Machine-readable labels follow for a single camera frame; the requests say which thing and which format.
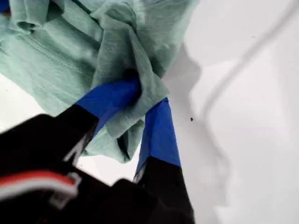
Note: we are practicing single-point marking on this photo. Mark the pale green t-shirt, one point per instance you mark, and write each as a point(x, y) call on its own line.
point(58, 58)

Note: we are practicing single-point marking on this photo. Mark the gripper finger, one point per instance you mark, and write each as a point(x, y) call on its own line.
point(3, 5)
point(109, 98)
point(161, 144)

